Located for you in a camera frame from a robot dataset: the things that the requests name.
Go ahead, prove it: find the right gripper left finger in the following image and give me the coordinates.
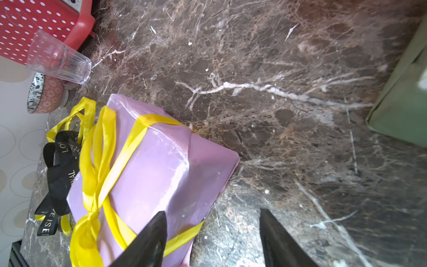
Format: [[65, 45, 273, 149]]
[[110, 211, 167, 267]]

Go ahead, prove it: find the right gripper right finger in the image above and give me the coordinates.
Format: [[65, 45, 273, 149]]
[[260, 209, 318, 267]]

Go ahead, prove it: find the yellow ribbon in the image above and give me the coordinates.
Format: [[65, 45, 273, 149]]
[[69, 106, 205, 267], [35, 97, 96, 236]]

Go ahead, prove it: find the purple gift box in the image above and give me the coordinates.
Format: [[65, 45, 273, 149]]
[[66, 93, 241, 267]]

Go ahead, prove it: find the black ribbon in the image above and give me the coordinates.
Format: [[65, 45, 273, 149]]
[[34, 131, 81, 237]]

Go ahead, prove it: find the green gift box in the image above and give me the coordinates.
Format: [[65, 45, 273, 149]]
[[366, 17, 427, 148]]

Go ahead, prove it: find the patterned ceramic bowl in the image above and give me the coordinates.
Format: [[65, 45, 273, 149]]
[[27, 72, 69, 114]]

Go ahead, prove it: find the clear plastic cup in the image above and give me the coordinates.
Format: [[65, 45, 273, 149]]
[[26, 30, 92, 85]]

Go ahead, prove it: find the red polka dot toaster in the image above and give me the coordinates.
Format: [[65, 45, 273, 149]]
[[1, 0, 95, 65]]

